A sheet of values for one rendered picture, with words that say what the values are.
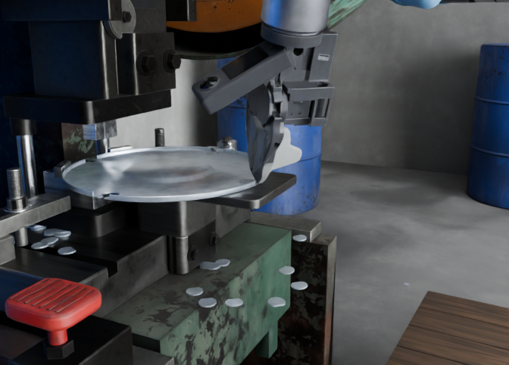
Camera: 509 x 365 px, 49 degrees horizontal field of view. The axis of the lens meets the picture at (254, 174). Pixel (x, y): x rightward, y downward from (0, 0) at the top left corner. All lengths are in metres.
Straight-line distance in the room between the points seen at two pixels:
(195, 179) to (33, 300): 0.32
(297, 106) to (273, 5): 0.13
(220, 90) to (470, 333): 0.87
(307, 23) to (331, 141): 3.62
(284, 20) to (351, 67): 3.50
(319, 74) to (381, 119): 3.43
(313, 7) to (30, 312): 0.40
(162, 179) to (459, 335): 0.79
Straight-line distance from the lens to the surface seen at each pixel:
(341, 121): 4.19
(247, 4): 1.10
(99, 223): 0.80
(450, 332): 1.32
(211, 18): 1.14
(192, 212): 0.79
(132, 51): 0.77
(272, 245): 0.91
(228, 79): 0.65
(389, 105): 4.08
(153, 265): 0.78
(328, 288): 1.03
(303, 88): 0.67
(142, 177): 0.77
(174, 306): 0.73
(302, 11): 0.63
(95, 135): 0.86
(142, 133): 2.91
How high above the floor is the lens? 0.98
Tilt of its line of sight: 15 degrees down
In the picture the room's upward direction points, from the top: straight up
